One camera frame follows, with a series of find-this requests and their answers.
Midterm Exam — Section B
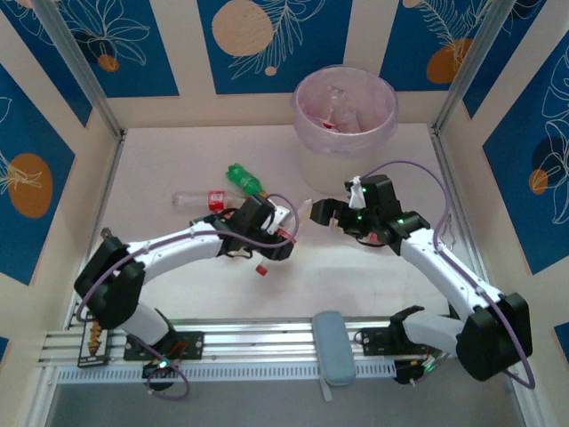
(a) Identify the black drill bit set box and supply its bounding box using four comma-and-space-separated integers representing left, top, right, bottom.
77, 310, 113, 368

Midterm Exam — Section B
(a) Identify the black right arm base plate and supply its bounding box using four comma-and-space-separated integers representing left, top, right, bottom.
358, 326, 404, 358

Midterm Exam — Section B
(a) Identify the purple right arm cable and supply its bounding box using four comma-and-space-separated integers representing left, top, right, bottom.
359, 159, 537, 391

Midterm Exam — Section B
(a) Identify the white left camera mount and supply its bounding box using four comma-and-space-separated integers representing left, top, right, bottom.
268, 205, 291, 233

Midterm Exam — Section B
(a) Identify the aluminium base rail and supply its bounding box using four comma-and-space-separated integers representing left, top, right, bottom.
39, 316, 463, 370

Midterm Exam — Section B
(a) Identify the aluminium frame post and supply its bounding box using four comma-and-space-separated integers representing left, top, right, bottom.
431, 0, 519, 134
30, 0, 128, 140

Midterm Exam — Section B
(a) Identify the long clear bottle red label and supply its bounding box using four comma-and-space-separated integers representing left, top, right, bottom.
172, 189, 244, 212

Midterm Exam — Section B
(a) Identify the white slotted cable duct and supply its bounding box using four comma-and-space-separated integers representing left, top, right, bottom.
56, 359, 397, 384

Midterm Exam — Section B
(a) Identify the white ribbed bin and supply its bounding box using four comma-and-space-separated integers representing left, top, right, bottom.
299, 142, 373, 197

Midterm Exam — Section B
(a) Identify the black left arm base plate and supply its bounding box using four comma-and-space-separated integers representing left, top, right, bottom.
124, 331, 205, 362

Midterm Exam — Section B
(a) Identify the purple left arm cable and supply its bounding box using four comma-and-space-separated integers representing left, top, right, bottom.
76, 193, 301, 402

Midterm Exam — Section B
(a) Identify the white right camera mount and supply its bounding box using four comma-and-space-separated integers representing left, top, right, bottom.
344, 176, 367, 209

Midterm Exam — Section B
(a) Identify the aluminium table edge rail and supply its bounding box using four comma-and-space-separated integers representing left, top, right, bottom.
427, 125, 494, 294
66, 133, 126, 321

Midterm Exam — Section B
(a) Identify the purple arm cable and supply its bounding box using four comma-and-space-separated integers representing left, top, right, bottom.
359, 159, 537, 391
76, 193, 301, 402

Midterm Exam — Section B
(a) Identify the grey zip case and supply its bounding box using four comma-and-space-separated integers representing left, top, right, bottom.
310, 310, 357, 402

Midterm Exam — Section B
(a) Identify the green plastic bottle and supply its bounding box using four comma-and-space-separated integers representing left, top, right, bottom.
226, 163, 268, 197

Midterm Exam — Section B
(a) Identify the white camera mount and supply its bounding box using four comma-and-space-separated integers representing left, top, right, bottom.
344, 176, 367, 209
268, 205, 291, 233

